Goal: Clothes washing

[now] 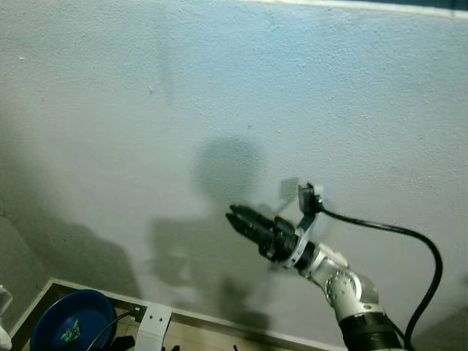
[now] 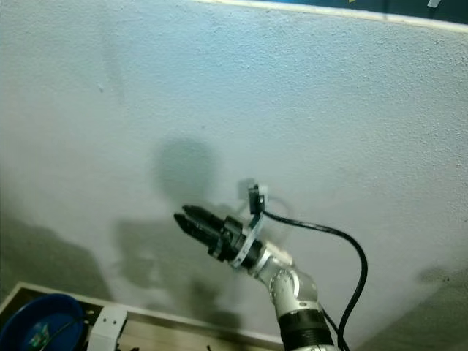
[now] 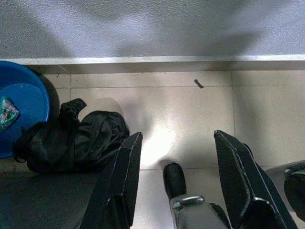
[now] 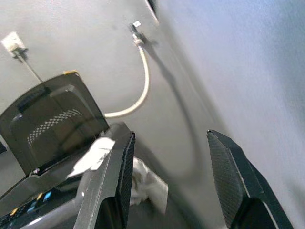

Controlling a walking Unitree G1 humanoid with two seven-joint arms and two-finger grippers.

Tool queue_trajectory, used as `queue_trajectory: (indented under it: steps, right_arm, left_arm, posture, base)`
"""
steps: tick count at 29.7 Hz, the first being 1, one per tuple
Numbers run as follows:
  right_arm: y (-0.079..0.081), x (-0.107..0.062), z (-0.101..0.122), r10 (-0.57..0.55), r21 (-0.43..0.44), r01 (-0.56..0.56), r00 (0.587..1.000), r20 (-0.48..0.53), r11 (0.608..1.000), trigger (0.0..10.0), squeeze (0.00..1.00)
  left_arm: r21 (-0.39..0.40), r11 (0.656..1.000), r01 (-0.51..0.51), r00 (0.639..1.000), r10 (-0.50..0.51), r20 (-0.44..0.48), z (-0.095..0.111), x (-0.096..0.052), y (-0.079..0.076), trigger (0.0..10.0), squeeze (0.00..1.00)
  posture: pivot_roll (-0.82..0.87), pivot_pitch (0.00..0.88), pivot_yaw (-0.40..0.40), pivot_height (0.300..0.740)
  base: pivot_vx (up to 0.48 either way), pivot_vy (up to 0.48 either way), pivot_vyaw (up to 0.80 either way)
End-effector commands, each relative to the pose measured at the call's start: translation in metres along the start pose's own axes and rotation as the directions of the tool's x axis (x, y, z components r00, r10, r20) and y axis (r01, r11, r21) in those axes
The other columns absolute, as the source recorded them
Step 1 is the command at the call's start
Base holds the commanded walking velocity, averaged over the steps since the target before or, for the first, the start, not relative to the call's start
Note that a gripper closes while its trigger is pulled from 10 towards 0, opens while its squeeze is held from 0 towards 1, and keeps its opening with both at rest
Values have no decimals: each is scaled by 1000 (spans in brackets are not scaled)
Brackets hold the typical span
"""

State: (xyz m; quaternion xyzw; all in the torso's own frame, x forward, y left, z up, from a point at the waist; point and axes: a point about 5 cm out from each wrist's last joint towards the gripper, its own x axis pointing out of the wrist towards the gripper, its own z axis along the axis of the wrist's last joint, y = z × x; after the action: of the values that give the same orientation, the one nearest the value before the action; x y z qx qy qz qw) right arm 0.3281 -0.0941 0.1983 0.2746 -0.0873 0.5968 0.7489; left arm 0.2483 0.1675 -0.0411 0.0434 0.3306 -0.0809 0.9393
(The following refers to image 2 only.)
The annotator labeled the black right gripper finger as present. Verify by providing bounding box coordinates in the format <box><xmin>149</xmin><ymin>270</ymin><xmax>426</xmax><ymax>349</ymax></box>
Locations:
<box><xmin>181</xmin><ymin>205</ymin><xmax>224</xmax><ymax>227</ymax></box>
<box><xmin>174</xmin><ymin>214</ymin><xmax>216</xmax><ymax>246</ymax></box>

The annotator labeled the blue plastic basin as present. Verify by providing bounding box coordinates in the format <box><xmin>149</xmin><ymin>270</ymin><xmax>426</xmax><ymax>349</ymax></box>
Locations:
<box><xmin>0</xmin><ymin>294</ymin><xmax>85</xmax><ymax>351</ymax></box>

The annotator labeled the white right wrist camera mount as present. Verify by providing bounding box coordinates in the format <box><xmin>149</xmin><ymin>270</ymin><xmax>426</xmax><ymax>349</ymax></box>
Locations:
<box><xmin>230</xmin><ymin>183</ymin><xmax>270</xmax><ymax>270</ymax></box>

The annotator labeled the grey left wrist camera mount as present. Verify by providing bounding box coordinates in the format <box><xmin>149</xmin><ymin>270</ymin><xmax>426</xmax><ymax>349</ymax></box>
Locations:
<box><xmin>86</xmin><ymin>305</ymin><xmax>129</xmax><ymax>351</ymax></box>

